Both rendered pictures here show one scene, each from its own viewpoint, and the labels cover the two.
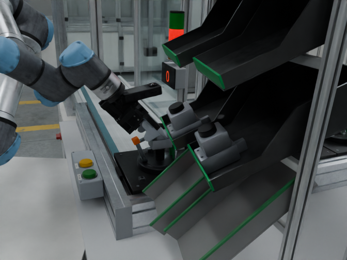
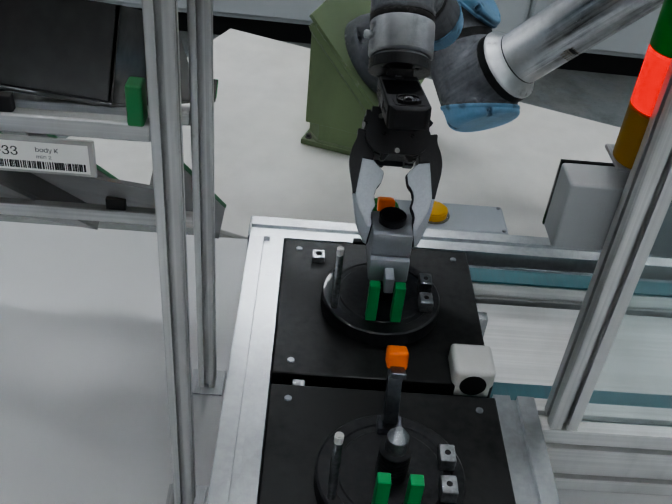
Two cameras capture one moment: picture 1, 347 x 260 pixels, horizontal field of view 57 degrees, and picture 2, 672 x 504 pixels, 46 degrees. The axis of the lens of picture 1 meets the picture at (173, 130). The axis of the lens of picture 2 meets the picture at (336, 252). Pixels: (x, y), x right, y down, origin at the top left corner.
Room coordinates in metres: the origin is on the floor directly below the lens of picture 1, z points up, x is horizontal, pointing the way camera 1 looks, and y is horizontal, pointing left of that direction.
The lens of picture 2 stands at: (1.08, -0.66, 1.59)
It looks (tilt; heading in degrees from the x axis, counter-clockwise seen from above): 37 degrees down; 110
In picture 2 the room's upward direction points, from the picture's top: 6 degrees clockwise
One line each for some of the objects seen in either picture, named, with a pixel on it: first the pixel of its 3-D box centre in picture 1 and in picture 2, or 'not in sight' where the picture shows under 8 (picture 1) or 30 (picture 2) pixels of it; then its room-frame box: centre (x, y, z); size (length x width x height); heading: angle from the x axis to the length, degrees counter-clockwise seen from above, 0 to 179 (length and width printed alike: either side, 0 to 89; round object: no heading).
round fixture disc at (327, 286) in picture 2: (159, 161); (380, 299); (0.89, 0.04, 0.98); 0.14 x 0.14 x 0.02
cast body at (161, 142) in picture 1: (163, 134); (389, 244); (0.90, 0.03, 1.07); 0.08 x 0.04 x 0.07; 113
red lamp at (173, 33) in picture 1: (176, 36); (670, 80); (1.11, 0.00, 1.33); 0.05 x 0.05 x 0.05
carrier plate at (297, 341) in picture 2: (159, 166); (378, 311); (0.89, 0.04, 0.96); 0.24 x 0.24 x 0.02; 23
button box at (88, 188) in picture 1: (86, 172); (429, 231); (0.89, 0.27, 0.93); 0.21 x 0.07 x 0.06; 23
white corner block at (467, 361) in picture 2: not in sight; (470, 370); (1.02, -0.01, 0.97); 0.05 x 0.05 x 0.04; 23
